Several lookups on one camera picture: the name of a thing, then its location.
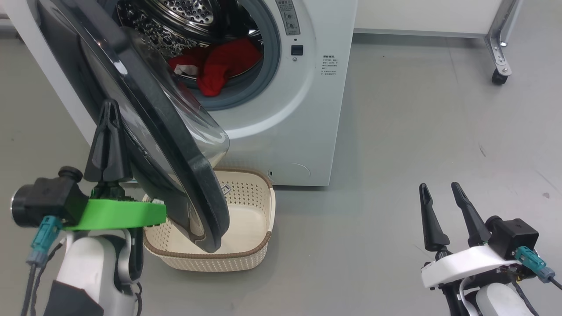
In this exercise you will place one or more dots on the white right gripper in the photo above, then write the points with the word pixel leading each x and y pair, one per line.
pixel 465 263

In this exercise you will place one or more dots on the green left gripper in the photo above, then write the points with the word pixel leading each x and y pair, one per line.
pixel 118 215

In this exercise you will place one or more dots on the washing machine glass door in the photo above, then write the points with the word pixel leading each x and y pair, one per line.
pixel 175 145

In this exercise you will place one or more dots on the cream perforated basket brown rim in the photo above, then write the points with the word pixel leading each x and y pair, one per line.
pixel 246 228

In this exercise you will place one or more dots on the stainless steel washing machine drum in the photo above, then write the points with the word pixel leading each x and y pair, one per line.
pixel 184 11

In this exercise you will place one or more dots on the white front-load washing machine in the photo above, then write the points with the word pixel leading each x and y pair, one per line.
pixel 285 145

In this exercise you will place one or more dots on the black door latch socket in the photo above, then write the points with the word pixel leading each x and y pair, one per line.
pixel 297 50

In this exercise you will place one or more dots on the small printed text sticker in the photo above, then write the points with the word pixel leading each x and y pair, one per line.
pixel 329 66

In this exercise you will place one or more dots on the grey warning label sticker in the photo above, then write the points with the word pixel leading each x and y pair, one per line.
pixel 289 17

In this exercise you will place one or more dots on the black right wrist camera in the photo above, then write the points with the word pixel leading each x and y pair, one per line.
pixel 516 235

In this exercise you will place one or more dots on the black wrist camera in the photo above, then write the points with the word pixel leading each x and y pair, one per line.
pixel 48 197
pixel 516 235

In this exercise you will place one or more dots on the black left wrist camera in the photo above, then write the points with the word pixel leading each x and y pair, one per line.
pixel 48 197

